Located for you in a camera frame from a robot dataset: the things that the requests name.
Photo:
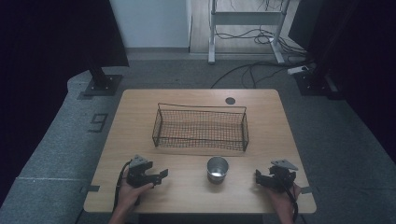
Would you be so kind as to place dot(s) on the person's right hand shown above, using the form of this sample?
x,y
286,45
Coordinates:
x,y
281,200

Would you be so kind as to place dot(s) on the black stand with base plate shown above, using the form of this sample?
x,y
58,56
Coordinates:
x,y
314,82
104,84

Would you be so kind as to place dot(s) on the dark round table grommet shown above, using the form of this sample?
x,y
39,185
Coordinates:
x,y
230,100

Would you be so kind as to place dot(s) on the dark curtain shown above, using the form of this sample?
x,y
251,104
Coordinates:
x,y
46,46
358,46

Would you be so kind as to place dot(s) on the person's left hand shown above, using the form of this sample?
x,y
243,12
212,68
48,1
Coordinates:
x,y
132,194

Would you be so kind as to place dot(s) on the white metal desk frame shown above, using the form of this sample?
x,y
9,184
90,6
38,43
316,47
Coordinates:
x,y
246,18

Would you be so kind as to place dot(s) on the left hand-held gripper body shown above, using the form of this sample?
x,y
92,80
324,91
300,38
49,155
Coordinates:
x,y
138,174

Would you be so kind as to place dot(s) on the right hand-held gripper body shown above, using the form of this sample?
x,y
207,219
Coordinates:
x,y
281,175

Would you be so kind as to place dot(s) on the white power strip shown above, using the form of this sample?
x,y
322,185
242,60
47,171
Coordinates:
x,y
297,69

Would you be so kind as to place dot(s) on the metal cup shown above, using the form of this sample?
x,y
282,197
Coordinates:
x,y
217,171

